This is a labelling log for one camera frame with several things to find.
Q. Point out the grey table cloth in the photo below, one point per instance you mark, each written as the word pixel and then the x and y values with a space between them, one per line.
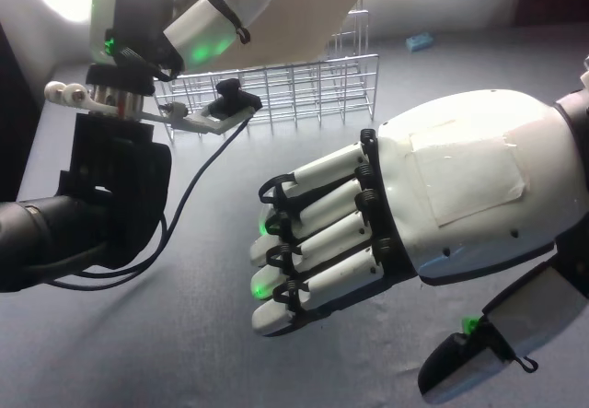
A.
pixel 207 357

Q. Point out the beige paperback book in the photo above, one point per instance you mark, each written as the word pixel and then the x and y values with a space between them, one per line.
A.
pixel 313 12

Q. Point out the blue toy brick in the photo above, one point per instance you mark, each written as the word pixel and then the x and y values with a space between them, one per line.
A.
pixel 419 42

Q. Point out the green toy brick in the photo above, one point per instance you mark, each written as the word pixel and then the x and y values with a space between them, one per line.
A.
pixel 469 325

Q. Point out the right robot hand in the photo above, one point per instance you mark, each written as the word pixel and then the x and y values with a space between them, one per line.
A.
pixel 460 196

